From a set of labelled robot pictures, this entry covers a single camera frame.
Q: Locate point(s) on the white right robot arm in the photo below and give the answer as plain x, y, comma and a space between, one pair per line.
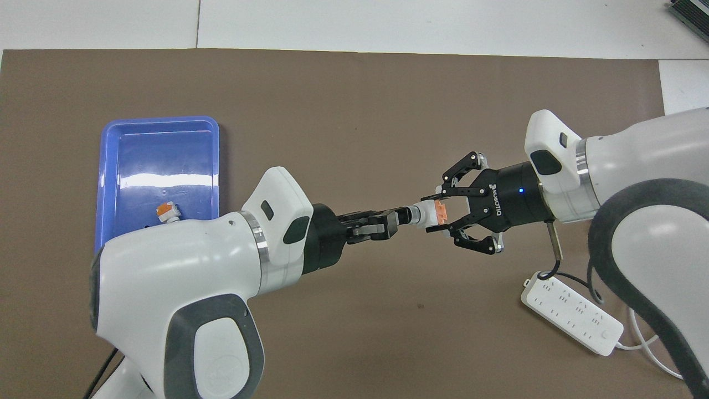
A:
653, 166

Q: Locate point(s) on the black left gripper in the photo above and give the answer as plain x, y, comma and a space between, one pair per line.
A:
327, 238

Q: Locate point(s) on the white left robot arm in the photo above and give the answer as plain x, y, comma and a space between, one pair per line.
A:
166, 277

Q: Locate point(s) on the lower orange white connector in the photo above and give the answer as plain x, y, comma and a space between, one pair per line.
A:
166, 211

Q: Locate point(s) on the white power strip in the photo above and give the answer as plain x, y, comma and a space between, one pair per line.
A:
570, 313

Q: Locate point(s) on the dark ribbed device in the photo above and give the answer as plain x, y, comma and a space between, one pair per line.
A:
692, 14

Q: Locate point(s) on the brown table mat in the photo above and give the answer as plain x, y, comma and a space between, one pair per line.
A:
360, 111

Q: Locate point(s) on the blue plastic tray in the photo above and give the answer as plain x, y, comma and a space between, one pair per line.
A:
149, 160

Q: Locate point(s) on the white orange knob switch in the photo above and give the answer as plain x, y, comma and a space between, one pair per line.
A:
426, 213

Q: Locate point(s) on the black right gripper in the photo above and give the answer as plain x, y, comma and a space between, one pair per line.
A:
512, 197

